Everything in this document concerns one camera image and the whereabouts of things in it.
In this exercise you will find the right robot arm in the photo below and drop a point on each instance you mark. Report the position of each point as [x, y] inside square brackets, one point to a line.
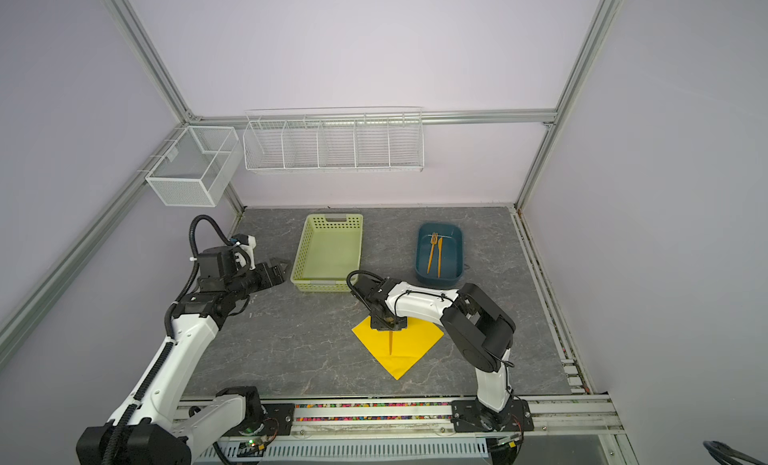
[479, 329]

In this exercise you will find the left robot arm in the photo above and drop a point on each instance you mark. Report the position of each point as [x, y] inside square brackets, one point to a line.
[143, 430]

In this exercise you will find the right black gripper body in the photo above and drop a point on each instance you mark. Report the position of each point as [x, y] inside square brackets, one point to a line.
[375, 323]

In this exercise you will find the green plastic basket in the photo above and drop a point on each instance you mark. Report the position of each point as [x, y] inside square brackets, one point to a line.
[329, 249]

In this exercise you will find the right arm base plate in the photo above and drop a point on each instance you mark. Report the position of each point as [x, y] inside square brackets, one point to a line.
[470, 416]

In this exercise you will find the white vented cable duct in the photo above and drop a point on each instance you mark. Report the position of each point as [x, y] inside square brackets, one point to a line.
[360, 451]

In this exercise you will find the white mesh wall box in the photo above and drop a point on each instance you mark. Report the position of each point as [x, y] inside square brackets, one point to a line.
[197, 167]

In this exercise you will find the teal plastic tray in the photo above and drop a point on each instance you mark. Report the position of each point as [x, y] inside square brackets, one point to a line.
[452, 255]

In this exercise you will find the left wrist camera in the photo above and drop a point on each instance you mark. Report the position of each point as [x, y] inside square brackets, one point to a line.
[246, 242]

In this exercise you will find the yellow paper napkin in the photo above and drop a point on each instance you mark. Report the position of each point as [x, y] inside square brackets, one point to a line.
[410, 345]

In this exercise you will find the white wire wall rack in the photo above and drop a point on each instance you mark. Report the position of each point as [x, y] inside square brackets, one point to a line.
[334, 139]

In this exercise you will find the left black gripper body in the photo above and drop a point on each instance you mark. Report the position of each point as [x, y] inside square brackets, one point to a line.
[261, 278]

